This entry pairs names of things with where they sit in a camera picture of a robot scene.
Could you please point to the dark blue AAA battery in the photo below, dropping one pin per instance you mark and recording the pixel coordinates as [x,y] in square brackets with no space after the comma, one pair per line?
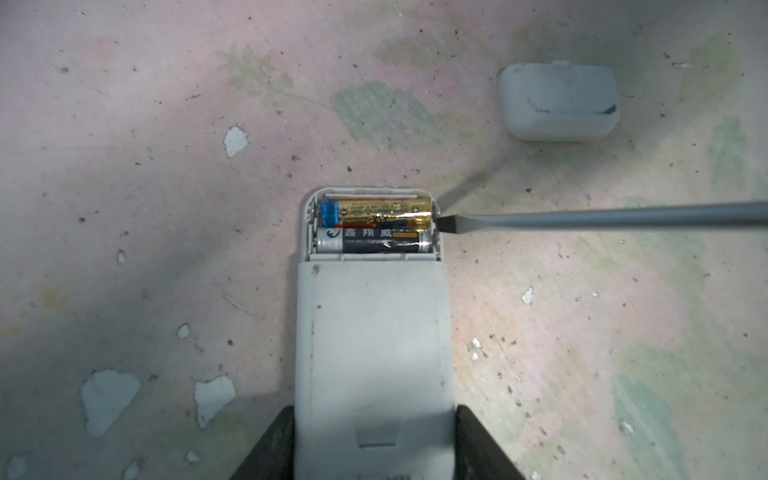
[371,241]

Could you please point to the white battery cover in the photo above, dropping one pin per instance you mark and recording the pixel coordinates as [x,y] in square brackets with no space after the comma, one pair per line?
[558,101]

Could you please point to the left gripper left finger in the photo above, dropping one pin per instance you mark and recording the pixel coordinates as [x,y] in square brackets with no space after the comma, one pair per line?
[272,457]

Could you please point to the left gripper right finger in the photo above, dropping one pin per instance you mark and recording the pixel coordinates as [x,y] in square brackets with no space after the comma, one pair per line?
[477,455]

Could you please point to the black yellow screwdriver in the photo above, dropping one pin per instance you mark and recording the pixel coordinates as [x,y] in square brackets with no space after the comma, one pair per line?
[711,216]

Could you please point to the white remote control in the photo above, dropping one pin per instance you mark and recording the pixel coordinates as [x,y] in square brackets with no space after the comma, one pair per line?
[373,370]

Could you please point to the gold AAA battery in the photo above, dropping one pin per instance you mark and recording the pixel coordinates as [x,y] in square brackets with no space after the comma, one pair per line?
[407,213]

